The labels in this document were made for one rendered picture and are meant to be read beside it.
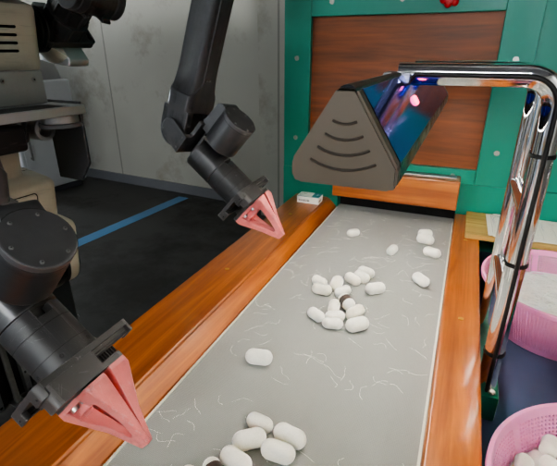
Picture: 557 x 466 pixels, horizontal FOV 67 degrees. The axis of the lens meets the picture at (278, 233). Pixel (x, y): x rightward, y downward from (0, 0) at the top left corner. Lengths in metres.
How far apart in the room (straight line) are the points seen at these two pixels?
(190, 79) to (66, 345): 0.47
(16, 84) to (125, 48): 3.05
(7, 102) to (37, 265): 0.60
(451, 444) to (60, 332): 0.39
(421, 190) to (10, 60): 0.88
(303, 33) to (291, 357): 0.80
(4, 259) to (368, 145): 0.28
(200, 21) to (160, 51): 2.97
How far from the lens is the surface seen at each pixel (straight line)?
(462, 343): 0.65
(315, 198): 1.11
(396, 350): 0.65
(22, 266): 0.36
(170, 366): 0.60
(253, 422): 0.52
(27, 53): 0.99
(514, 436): 0.57
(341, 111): 0.31
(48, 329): 0.42
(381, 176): 0.31
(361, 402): 0.57
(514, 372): 0.79
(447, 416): 0.54
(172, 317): 0.67
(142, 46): 3.83
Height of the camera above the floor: 1.13
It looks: 23 degrees down
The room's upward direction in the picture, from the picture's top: straight up
